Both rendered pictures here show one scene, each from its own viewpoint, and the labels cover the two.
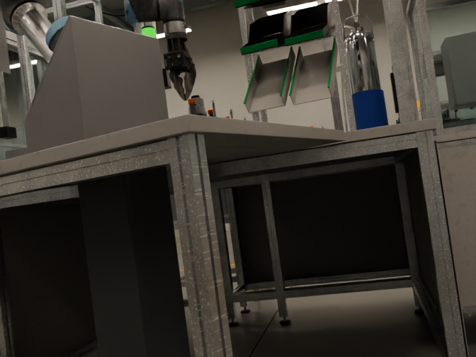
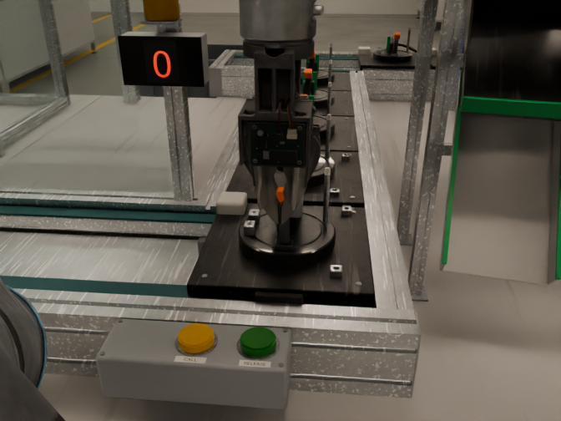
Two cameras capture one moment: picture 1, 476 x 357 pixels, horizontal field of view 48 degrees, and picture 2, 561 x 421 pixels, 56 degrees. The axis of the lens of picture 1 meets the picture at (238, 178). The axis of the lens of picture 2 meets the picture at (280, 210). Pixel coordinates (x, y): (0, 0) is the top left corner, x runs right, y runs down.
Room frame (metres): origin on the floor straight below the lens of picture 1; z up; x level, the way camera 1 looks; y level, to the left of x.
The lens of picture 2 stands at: (1.21, 0.22, 1.37)
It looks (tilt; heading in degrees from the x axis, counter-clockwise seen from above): 27 degrees down; 351
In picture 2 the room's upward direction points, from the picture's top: straight up
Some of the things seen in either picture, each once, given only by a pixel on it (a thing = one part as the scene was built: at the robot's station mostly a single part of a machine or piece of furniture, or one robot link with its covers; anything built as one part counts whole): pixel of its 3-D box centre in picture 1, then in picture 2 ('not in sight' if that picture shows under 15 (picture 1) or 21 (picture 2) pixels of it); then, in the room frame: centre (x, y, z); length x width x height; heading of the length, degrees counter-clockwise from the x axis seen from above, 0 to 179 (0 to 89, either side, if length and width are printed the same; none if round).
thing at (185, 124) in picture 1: (134, 161); not in sight; (1.39, 0.26, 0.84); 0.90 x 0.70 x 0.03; 58
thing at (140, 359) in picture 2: not in sight; (198, 361); (1.69, 0.25, 0.93); 0.21 x 0.07 x 0.06; 76
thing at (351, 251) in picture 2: not in sight; (286, 246); (1.88, 0.11, 0.96); 0.24 x 0.24 x 0.02; 76
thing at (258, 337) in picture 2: not in sight; (258, 344); (1.67, 0.18, 0.96); 0.04 x 0.04 x 0.02
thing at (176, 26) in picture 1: (176, 31); (281, 19); (1.75, 0.14, 1.29); 0.08 x 0.08 x 0.05
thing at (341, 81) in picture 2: not in sight; (311, 66); (2.84, -0.12, 1.01); 0.24 x 0.24 x 0.13; 76
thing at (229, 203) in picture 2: not in sight; (232, 208); (1.99, 0.18, 0.97); 0.05 x 0.05 x 0.04; 76
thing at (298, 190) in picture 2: (186, 85); (292, 194); (1.75, 0.13, 1.11); 0.06 x 0.03 x 0.09; 166
